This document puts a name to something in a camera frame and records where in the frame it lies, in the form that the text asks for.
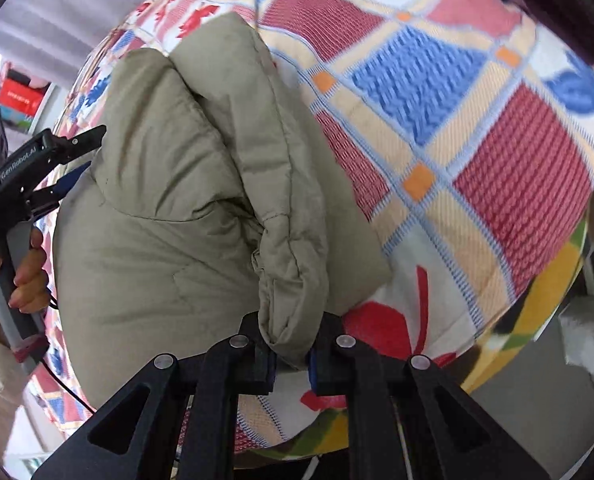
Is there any beige puffer jacket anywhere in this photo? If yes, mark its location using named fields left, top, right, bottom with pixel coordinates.
left=52, top=13, right=390, bottom=406

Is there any person's left hand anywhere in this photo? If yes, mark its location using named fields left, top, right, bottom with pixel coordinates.
left=0, top=228, right=51, bottom=342

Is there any teal box on windowsill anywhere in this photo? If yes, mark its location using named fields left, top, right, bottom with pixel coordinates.
left=0, top=105, right=34, bottom=134

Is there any red box on windowsill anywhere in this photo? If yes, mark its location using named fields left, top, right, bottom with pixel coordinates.
left=0, top=78, right=43, bottom=117

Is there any grey curtain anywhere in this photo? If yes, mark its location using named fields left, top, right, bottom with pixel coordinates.
left=0, top=0, right=145, bottom=88

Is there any leaf patterned checkered bedspread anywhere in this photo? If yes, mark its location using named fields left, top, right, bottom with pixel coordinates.
left=58, top=0, right=594, bottom=460

